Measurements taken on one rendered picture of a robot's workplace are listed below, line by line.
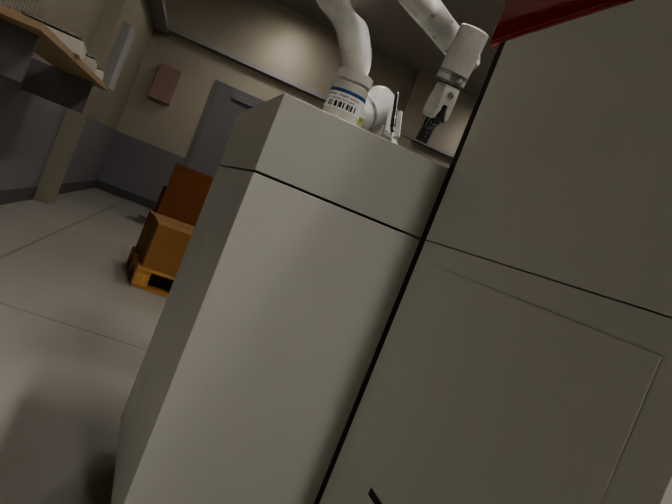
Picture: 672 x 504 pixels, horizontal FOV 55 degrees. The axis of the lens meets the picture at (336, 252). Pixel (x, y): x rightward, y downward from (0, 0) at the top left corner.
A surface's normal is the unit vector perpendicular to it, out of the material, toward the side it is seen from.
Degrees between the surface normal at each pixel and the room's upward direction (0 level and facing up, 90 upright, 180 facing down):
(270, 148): 90
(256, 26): 90
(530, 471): 90
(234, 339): 90
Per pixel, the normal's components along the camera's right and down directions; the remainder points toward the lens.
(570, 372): -0.89, -0.34
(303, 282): 0.27, 0.14
